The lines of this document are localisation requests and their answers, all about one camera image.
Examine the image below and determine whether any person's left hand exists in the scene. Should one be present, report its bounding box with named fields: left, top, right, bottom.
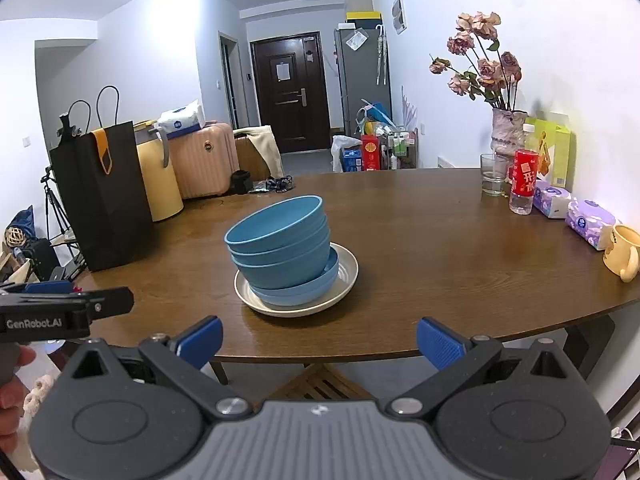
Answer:
left=0, top=345, right=38, bottom=456

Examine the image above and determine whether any white blue tissue pack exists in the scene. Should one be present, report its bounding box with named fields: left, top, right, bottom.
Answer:
left=152, top=100, right=207, bottom=138

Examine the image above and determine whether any wooden slatted stool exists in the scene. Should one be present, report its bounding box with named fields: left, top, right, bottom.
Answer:
left=272, top=362, right=373, bottom=402

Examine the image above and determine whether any white folded umbrella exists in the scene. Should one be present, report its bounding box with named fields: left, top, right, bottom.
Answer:
left=375, top=24, right=390, bottom=86

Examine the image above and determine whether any water bottle red label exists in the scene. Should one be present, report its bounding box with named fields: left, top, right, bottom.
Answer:
left=509, top=122, right=541, bottom=216

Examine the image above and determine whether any clear drinking glass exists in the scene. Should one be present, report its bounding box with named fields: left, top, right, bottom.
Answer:
left=480, top=153, right=508, bottom=197

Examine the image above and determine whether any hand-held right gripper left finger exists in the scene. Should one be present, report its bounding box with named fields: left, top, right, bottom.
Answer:
left=72, top=316, right=253, bottom=422

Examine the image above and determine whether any white plastic bag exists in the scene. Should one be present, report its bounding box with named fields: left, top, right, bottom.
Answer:
left=331, top=135, right=362, bottom=171

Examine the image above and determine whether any deep blue bowl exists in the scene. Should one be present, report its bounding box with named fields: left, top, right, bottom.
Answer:
left=224, top=195, right=328, bottom=257
left=227, top=227, right=332, bottom=267
left=231, top=240, right=333, bottom=291

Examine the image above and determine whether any beige coat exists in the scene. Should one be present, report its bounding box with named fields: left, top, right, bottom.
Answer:
left=234, top=125, right=285, bottom=178

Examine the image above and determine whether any pink white textured vase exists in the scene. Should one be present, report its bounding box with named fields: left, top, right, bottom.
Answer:
left=491, top=108, right=528, bottom=171

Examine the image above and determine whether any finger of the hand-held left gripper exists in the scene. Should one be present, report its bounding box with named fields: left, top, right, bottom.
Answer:
left=22, top=281, right=73, bottom=296
left=80, top=287, right=135, bottom=320

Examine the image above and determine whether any black tripod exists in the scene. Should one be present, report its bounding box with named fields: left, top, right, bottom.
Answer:
left=40, top=166, right=83, bottom=281

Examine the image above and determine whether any red box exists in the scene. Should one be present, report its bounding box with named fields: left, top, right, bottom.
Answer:
left=361, top=134, right=382, bottom=172

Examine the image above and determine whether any dried roses bouquet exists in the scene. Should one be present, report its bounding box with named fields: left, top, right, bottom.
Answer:
left=429, top=11, right=523, bottom=111

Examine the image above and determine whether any brown chair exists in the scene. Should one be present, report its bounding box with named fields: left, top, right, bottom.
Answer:
left=234, top=130, right=273, bottom=183

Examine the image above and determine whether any colourful bags pile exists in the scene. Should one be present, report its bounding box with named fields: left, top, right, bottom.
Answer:
left=357, top=99, right=393, bottom=136

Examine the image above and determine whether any purple wall decoration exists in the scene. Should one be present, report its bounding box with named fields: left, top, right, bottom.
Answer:
left=401, top=85, right=420, bottom=133

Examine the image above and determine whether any dark wooden door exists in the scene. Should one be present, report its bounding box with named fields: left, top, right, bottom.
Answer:
left=250, top=31, right=331, bottom=155

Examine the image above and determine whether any metal storage rack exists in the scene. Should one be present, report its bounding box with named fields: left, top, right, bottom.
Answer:
left=380, top=129, right=418, bottom=171

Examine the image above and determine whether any black phone holder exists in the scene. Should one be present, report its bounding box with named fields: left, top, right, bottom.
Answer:
left=56, top=114, right=82, bottom=146

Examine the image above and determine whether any yellow thermos jug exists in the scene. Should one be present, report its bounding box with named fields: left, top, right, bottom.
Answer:
left=132, top=120, right=185, bottom=223

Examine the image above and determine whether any green yellow box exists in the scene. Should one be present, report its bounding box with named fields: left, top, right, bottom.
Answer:
left=524, top=117, right=572, bottom=188

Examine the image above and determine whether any black paper bag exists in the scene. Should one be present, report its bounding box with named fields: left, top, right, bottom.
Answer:
left=49, top=85, right=156, bottom=272

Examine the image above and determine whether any white cable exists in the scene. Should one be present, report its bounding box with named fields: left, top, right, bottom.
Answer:
left=610, top=425, right=640, bottom=456

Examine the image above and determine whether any cream plate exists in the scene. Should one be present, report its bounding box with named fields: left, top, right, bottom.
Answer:
left=234, top=241, right=360, bottom=317

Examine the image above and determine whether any yellow mug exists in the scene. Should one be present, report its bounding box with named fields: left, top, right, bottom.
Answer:
left=602, top=224, right=640, bottom=282

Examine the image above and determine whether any large shallow blue bowl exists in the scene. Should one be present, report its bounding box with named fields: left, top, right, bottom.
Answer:
left=245, top=249, right=340, bottom=295

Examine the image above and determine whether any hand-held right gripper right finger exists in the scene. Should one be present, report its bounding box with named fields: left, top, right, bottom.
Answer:
left=385, top=316, right=573, bottom=422

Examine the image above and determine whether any pink suitcase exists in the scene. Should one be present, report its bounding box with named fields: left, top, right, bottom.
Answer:
left=167, top=121, right=241, bottom=200

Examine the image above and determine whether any white radiator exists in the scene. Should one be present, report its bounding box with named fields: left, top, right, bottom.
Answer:
left=437, top=156, right=483, bottom=170

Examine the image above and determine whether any grey refrigerator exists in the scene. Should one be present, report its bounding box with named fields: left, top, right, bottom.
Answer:
left=334, top=25, right=392, bottom=133

